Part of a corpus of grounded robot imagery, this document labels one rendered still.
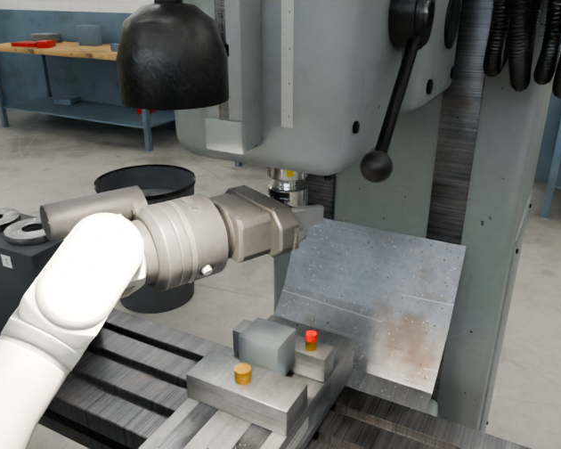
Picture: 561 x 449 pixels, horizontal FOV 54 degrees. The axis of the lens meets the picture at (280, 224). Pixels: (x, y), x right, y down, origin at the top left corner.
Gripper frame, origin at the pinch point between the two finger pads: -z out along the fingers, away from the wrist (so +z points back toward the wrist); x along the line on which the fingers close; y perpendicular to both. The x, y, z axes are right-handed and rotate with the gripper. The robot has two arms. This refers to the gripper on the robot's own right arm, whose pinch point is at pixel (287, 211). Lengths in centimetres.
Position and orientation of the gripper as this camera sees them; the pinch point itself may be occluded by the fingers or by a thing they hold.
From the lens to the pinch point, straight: 65.1
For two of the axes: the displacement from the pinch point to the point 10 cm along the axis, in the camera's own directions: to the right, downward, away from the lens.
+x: -6.0, -3.2, 7.3
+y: -0.1, 9.2, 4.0
